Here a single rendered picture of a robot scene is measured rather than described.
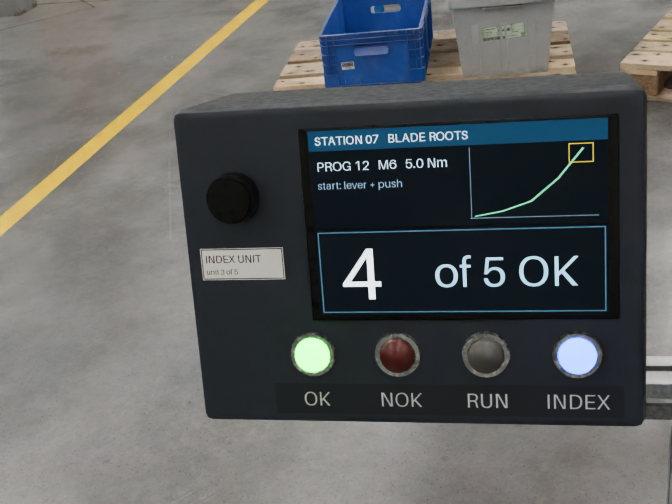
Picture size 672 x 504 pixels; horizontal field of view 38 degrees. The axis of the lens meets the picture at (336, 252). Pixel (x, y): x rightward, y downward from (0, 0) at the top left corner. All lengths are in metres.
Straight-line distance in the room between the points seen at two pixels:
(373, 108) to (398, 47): 3.33
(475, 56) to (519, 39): 0.18
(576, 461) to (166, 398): 1.01
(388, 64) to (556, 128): 3.37
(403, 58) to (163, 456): 2.06
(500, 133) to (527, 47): 3.35
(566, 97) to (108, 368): 2.26
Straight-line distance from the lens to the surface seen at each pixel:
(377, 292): 0.56
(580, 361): 0.56
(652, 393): 0.65
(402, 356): 0.56
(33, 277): 3.27
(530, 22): 3.84
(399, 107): 0.54
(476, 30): 3.85
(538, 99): 0.53
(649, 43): 4.21
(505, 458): 2.20
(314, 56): 4.40
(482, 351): 0.56
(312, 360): 0.57
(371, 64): 3.91
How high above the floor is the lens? 1.44
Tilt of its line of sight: 28 degrees down
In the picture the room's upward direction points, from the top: 8 degrees counter-clockwise
